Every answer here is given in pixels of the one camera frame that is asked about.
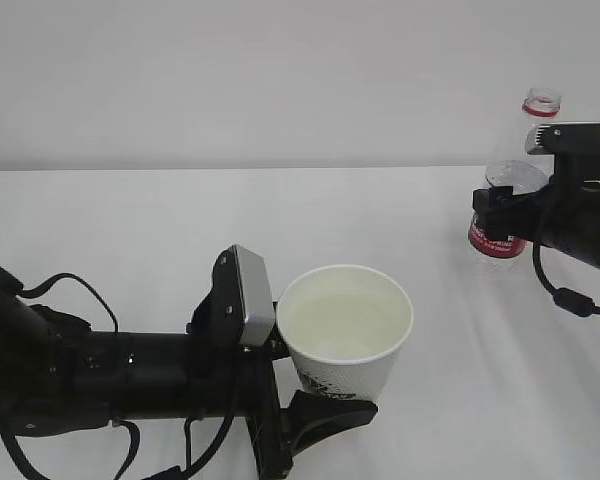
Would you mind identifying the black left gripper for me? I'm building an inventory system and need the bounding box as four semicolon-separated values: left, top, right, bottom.
181;322;378;479

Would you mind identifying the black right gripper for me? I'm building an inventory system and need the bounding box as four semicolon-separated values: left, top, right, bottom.
472;149;600;251

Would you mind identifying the clear water bottle red label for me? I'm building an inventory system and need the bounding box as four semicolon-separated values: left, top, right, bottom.
468;87;562;276

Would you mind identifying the white paper cup green logo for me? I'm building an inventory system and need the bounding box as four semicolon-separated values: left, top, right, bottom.
276;264;414;402

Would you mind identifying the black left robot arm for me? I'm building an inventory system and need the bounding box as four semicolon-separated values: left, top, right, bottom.
0;258;378;479

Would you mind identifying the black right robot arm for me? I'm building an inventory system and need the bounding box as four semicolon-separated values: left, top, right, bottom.
472;154;600;270

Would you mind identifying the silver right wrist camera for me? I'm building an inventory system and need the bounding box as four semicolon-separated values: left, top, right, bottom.
524;121;600;157

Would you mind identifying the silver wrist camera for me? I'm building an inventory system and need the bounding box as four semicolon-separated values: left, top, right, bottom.
186;243;276;369
524;121;600;157

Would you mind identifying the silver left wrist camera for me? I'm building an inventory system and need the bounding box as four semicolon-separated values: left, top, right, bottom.
186;243;276;369

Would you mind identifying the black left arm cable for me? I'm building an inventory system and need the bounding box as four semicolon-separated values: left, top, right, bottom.
0;272;231;480

